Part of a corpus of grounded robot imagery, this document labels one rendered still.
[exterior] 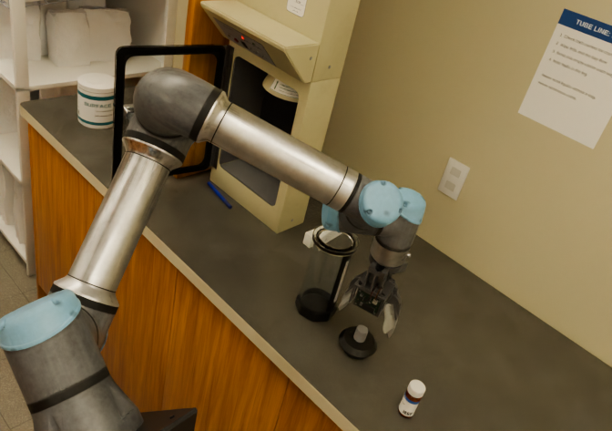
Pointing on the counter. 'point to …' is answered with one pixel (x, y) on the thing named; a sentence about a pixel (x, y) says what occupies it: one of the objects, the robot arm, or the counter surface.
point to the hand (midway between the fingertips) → (365, 320)
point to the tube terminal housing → (331, 25)
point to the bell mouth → (280, 89)
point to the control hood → (268, 36)
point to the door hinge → (226, 94)
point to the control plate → (245, 41)
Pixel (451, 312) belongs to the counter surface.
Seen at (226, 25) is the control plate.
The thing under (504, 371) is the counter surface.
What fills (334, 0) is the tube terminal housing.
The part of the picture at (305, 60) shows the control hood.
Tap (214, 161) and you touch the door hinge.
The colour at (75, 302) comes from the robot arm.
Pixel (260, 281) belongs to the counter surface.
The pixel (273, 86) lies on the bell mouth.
